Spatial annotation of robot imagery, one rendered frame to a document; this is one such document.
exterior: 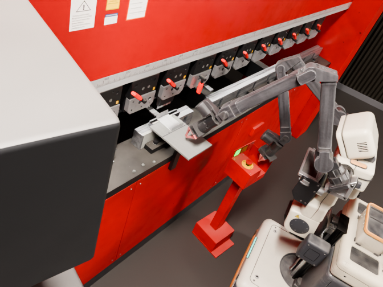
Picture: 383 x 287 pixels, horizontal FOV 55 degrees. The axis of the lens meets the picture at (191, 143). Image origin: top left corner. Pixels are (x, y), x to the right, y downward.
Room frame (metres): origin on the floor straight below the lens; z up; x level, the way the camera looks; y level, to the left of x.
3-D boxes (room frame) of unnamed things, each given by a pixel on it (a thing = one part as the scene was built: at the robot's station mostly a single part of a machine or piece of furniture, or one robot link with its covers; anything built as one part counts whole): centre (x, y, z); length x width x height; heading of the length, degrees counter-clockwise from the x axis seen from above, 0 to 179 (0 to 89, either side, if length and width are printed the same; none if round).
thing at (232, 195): (1.67, -0.36, 0.39); 0.06 x 0.06 x 0.54; 57
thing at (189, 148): (1.38, 0.06, 1.00); 0.26 x 0.18 x 0.01; 63
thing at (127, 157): (2.01, -0.14, 0.85); 3.00 x 0.21 x 0.04; 153
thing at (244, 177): (1.67, -0.36, 0.75); 0.20 x 0.16 x 0.18; 147
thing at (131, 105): (1.25, 0.29, 1.26); 0.15 x 0.09 x 0.17; 153
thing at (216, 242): (1.65, -0.39, 0.06); 0.25 x 0.20 x 0.12; 57
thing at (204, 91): (2.16, 0.26, 0.81); 0.64 x 0.08 x 0.14; 63
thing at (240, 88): (2.57, -0.38, 0.92); 1.68 x 0.06 x 0.10; 153
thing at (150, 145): (1.46, 0.12, 0.89); 0.30 x 0.05 x 0.03; 153
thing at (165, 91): (1.43, 0.20, 1.26); 0.15 x 0.09 x 0.17; 153
